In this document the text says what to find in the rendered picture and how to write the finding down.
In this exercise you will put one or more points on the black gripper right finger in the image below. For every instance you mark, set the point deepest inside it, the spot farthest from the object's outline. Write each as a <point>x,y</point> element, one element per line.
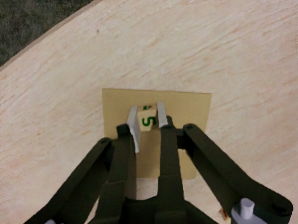
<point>244,200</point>

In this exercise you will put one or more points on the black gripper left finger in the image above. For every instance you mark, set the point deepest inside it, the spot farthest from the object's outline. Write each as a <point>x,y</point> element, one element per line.
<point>74,200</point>

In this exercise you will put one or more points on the beige flat mat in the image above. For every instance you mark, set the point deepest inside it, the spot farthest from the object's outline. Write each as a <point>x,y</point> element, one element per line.
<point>183,107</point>

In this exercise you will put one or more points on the cream letter block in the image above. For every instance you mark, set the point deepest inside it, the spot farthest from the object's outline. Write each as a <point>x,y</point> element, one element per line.
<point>147,116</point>
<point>225,216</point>

